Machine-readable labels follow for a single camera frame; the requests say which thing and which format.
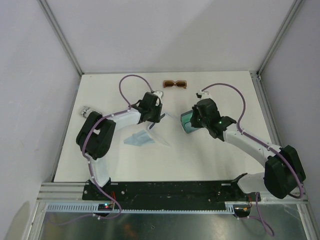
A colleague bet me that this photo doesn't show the white frame sunglasses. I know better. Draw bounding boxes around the white frame sunglasses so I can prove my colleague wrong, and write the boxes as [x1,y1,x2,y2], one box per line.
[147,111,183,147]

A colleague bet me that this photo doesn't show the blue glasses case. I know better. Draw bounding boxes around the blue glasses case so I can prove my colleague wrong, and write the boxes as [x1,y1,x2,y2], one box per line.
[180,110,203,134]

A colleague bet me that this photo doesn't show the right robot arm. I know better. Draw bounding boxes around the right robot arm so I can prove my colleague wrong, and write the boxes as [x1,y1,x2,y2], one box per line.
[190,98,306,201]

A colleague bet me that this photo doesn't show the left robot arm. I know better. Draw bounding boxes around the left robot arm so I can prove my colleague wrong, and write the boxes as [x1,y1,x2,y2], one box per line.
[76,90,164,200]

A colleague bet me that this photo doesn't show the brown sunglasses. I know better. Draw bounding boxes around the brown sunglasses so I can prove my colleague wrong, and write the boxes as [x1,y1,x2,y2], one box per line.
[162,80,187,89]

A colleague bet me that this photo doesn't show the crumpled blue cleaning cloth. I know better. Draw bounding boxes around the crumpled blue cleaning cloth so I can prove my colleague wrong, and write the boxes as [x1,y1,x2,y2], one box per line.
[123,130,155,147]

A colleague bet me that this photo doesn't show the newspaper print pouch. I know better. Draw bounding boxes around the newspaper print pouch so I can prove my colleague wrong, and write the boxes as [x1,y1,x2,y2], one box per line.
[79,106,103,119]

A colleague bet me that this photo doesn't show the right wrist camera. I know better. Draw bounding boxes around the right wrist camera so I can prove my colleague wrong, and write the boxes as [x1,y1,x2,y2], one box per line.
[196,90,212,100]

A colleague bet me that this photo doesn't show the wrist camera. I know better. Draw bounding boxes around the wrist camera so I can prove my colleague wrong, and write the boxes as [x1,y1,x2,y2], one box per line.
[196,90,212,100]
[153,90,164,99]

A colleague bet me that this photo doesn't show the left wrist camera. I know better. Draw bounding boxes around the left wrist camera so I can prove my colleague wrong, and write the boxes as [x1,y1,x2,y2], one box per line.
[153,90,164,99]

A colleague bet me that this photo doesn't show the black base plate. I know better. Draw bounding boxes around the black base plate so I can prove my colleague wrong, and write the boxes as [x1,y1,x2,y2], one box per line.
[82,180,261,211]

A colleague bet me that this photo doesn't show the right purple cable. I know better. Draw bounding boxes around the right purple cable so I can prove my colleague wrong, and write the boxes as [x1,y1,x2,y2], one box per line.
[202,82,306,237]

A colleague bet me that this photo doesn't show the aluminium frame rail front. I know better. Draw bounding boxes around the aluminium frame rail front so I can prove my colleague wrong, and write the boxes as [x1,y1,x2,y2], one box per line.
[36,182,309,204]

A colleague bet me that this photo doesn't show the white cable duct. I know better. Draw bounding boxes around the white cable duct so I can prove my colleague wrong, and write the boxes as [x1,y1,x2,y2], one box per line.
[44,202,237,215]

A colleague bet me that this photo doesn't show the right aluminium corner post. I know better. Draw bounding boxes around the right aluminium corner post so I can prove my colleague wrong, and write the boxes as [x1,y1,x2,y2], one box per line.
[256,0,306,76]

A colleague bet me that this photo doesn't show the aluminium corner post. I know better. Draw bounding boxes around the aluminium corner post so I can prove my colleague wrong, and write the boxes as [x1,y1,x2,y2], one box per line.
[256,0,306,76]
[37,0,84,77]

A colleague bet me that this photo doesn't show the left aluminium corner post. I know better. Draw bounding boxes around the left aluminium corner post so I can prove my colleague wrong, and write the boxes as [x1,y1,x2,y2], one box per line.
[37,0,84,77]

